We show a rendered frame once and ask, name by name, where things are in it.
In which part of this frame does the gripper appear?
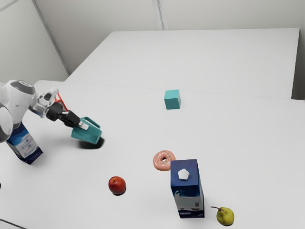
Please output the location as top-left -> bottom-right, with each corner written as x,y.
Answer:
46,103 -> 89,131

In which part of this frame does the teal faceted mug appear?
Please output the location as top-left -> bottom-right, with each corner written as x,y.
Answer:
71,116 -> 102,145

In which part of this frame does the blue and white carton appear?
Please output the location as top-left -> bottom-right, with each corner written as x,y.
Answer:
6,121 -> 44,165

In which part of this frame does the red apple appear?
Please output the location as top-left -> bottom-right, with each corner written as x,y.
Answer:
108,176 -> 127,195

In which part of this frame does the pink sprinkled donut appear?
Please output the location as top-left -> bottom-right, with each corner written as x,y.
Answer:
153,150 -> 176,172

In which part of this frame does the teal cube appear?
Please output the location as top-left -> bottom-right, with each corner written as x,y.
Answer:
164,89 -> 183,110

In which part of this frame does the blue carton with white cap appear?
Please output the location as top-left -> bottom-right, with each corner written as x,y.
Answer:
170,159 -> 205,219

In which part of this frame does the yellow-green pear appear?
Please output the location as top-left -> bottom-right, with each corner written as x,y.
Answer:
211,206 -> 235,227

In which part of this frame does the orange angular frame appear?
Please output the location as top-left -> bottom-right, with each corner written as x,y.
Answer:
55,92 -> 69,111

